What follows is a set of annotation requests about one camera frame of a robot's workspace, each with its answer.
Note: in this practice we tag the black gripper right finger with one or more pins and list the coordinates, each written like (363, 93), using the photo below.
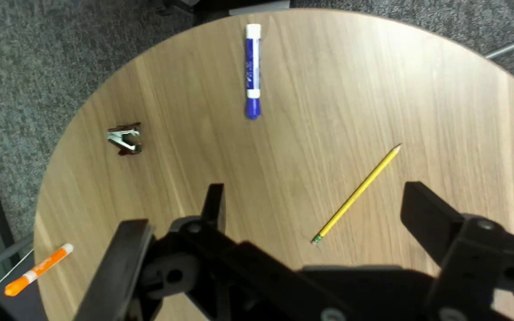
(446, 232)

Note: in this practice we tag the yellow pencil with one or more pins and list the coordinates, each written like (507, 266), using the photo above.
(357, 195)

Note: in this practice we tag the orange marker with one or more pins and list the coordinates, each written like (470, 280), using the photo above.
(38, 270)

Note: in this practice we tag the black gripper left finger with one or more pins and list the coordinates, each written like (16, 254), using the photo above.
(131, 268)

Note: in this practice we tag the large blue white-capped marker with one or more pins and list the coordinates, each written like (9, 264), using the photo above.
(252, 70)

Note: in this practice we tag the small black binder clip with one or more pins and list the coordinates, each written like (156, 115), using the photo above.
(127, 140)

